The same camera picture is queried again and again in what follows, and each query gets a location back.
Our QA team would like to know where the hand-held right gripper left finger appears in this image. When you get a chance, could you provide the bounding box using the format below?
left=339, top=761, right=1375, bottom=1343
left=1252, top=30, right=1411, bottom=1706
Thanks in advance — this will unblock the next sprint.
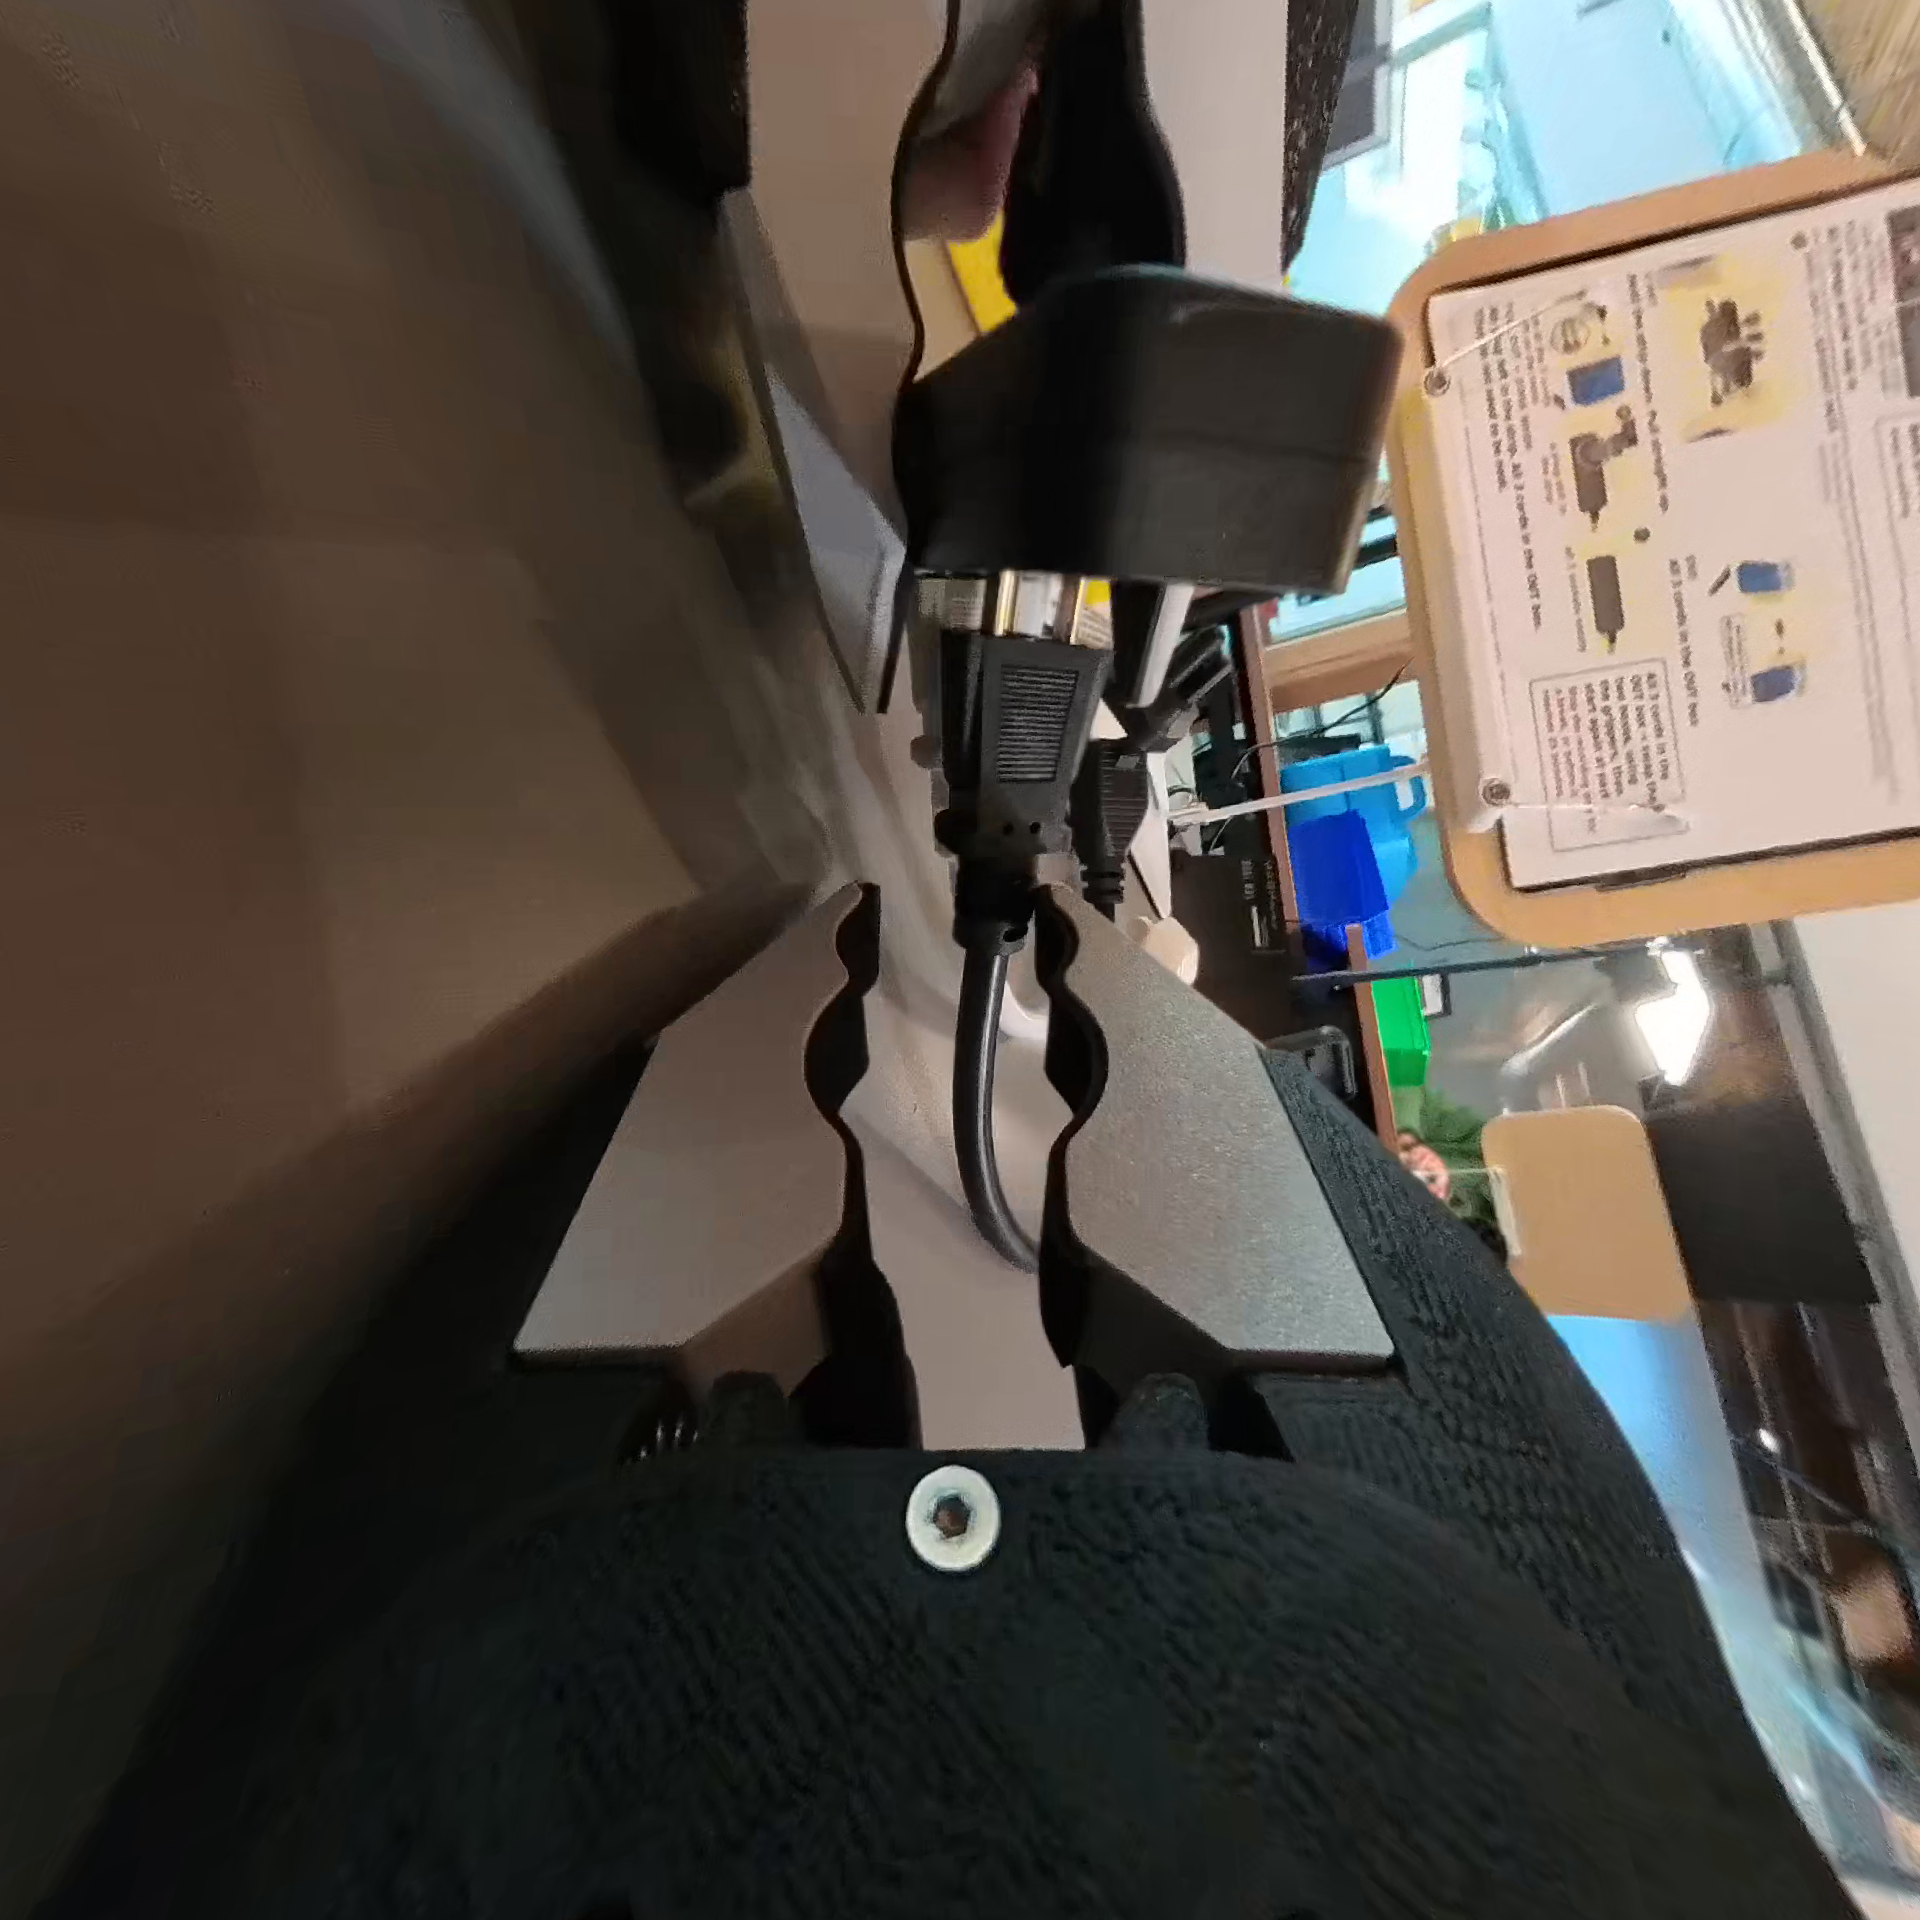
left=511, top=882, right=888, bottom=1402

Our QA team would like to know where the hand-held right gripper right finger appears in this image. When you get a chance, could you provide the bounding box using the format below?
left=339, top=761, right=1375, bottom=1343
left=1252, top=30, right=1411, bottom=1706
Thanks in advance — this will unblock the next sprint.
left=1031, top=885, right=1401, bottom=1396

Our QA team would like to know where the black power strip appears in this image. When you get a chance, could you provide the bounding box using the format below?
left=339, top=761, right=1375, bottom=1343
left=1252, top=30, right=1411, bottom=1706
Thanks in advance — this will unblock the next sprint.
left=897, top=266, right=1409, bottom=596

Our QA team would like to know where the black power plug with cable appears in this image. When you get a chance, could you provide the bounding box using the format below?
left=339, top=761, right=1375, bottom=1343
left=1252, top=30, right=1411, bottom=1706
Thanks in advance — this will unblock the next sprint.
left=920, top=568, right=1120, bottom=1272

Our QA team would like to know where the black plug with bare prongs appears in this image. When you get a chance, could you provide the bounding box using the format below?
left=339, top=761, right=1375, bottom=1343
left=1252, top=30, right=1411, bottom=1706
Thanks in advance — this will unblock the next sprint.
left=1118, top=576, right=1232, bottom=751

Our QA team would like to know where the person's left hand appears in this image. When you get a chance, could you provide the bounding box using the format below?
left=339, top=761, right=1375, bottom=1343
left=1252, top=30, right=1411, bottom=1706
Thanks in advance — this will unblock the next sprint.
left=908, top=66, right=1040, bottom=241

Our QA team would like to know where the yellow sheet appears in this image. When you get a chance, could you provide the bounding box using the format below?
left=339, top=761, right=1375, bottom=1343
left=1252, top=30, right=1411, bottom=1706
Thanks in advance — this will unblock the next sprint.
left=942, top=238, right=1025, bottom=337

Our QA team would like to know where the black textured slab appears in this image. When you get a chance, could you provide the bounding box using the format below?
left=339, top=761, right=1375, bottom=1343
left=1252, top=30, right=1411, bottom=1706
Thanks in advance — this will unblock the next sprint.
left=1281, top=0, right=1390, bottom=278

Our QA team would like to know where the green plastic bin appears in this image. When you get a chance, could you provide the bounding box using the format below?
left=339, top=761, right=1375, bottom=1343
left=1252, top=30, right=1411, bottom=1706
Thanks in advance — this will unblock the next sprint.
left=1371, top=976, right=1442, bottom=1097

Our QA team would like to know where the black box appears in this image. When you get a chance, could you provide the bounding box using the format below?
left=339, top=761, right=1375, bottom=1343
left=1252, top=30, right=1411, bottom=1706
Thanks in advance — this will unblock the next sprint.
left=1170, top=839, right=1292, bottom=1038

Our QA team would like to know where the blue plastic bin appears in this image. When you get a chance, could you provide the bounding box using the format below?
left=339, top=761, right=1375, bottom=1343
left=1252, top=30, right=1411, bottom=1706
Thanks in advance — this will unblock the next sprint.
left=1283, top=749, right=1426, bottom=962

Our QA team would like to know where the small wooden tag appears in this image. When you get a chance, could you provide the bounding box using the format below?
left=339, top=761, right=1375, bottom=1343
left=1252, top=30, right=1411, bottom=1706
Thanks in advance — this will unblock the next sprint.
left=1481, top=1106, right=1695, bottom=1321

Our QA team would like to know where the white zip tie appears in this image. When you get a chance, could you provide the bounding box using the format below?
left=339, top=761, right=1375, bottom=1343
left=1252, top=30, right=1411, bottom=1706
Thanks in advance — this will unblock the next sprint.
left=1170, top=776, right=1442, bottom=829

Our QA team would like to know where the black panel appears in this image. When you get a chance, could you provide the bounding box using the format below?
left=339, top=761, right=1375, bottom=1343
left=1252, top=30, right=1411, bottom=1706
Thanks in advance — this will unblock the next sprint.
left=1650, top=1092, right=1882, bottom=1305

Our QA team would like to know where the wooden instruction board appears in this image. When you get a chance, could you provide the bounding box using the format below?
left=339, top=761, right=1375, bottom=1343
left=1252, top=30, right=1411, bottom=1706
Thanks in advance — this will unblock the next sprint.
left=1383, top=145, right=1920, bottom=951

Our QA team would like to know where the white instruction sheet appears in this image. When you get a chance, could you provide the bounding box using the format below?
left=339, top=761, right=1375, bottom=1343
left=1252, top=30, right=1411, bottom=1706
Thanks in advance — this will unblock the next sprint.
left=1425, top=181, right=1920, bottom=888

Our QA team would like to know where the black power strip cable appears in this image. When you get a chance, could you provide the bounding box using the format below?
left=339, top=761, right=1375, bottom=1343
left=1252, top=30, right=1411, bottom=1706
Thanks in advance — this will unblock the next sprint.
left=889, top=0, right=970, bottom=393

